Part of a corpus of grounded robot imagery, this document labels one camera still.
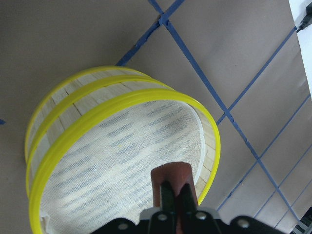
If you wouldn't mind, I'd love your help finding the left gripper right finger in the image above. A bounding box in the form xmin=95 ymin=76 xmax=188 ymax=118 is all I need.
xmin=179 ymin=183 xmax=198 ymax=215

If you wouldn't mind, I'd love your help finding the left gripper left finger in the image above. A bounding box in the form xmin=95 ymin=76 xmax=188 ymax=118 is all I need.
xmin=160 ymin=181 xmax=176 ymax=215

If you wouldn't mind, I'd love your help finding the brown bun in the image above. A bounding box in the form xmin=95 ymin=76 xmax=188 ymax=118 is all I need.
xmin=151 ymin=162 xmax=198 ymax=234

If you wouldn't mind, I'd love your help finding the yellow steamer layer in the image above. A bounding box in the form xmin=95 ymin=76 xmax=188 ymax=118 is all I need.
xmin=26 ymin=83 xmax=221 ymax=234
xmin=24 ymin=65 xmax=159 ymax=171

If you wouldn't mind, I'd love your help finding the black power adapter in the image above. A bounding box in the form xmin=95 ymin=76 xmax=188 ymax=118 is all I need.
xmin=296 ymin=3 xmax=312 ymax=33

